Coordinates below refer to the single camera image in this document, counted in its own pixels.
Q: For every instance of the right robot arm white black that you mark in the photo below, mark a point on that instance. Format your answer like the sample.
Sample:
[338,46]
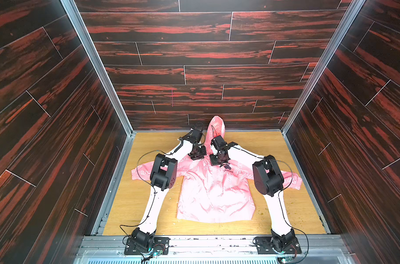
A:
[268,180]

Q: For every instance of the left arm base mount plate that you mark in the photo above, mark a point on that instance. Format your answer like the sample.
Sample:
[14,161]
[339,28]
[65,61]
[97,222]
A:
[155,246]

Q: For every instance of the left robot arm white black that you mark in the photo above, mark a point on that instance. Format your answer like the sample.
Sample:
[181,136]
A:
[162,178]

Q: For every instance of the pink hooded jacket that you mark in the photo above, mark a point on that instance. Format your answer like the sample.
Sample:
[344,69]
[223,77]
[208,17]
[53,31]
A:
[213,194]

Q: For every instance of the aluminium front rail frame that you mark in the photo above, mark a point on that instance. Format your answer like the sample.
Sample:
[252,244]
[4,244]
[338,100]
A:
[214,249]

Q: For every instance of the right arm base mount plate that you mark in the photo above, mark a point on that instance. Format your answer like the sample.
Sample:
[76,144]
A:
[269,246]

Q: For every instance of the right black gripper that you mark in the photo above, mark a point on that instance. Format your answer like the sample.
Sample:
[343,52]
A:
[219,158]

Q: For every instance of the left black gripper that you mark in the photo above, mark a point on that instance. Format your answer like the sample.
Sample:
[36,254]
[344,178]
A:
[204,153]

